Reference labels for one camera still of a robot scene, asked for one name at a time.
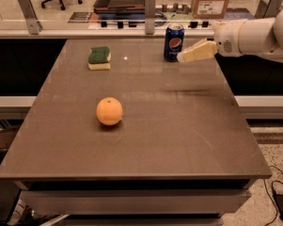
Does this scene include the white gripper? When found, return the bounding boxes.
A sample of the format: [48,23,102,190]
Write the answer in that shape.
[177,20,245,62]

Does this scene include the blue pepsi can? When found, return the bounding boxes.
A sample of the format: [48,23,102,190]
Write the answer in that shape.
[164,23,184,62]

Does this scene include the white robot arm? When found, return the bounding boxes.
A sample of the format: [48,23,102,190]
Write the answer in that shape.
[177,9,283,63]

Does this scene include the cardboard box with label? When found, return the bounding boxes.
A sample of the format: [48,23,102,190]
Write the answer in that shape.
[192,0,229,19]

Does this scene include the green yellow sponge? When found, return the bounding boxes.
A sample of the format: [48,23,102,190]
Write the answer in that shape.
[87,46,111,71]

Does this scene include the orange fruit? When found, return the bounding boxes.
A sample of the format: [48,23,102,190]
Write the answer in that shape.
[96,97,123,126]

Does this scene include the right metal glass bracket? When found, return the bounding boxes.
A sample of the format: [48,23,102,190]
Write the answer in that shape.
[255,0,283,19]

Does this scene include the metal glass bracket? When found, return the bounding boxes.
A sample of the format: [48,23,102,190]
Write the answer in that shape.
[17,0,42,35]
[145,0,156,35]
[255,0,283,19]

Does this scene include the middle metal glass bracket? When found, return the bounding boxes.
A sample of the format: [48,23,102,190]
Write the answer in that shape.
[145,0,156,35]

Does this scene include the black floor cable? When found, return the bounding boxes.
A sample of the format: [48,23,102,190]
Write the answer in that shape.
[262,165,283,226]

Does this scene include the left metal glass bracket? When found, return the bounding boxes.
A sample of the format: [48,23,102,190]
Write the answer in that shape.
[17,0,42,35]

